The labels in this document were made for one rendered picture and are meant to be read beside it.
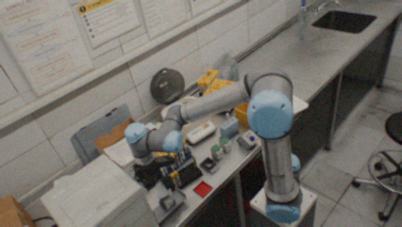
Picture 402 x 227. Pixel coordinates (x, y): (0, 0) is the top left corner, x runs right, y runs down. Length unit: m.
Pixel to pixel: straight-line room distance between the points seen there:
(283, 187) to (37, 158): 1.15
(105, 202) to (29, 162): 0.61
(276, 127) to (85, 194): 0.73
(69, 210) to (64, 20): 0.78
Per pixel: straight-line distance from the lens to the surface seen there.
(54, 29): 1.46
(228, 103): 0.97
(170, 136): 1.00
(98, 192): 1.18
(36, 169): 1.68
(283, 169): 0.96
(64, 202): 1.22
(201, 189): 1.44
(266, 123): 0.80
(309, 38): 2.60
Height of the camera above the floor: 2.01
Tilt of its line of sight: 37 degrees down
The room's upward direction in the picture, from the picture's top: 11 degrees counter-clockwise
